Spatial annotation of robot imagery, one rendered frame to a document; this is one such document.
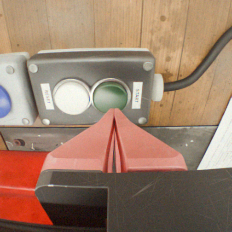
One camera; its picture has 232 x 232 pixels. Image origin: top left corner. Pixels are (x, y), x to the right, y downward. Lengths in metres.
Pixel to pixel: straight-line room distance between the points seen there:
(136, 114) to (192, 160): 0.14
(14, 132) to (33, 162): 0.05
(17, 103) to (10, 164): 0.10
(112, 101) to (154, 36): 0.07
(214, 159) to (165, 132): 0.11
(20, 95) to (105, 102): 0.08
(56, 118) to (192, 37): 0.15
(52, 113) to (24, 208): 0.22
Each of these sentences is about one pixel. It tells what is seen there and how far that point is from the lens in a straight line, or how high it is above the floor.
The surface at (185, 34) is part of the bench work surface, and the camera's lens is 0.18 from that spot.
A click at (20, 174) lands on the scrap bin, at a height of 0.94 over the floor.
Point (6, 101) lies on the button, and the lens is 0.18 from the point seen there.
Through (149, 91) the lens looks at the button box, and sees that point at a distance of 0.16.
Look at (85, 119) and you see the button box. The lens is 0.17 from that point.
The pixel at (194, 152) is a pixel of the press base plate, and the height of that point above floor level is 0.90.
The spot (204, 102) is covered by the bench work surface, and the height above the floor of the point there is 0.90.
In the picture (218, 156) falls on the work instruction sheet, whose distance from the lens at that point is 0.30.
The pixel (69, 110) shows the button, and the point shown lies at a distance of 0.16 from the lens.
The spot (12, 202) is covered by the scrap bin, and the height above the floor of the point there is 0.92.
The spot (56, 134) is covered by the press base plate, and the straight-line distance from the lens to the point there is 0.23.
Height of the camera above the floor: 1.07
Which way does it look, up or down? 54 degrees down
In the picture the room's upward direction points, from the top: 178 degrees clockwise
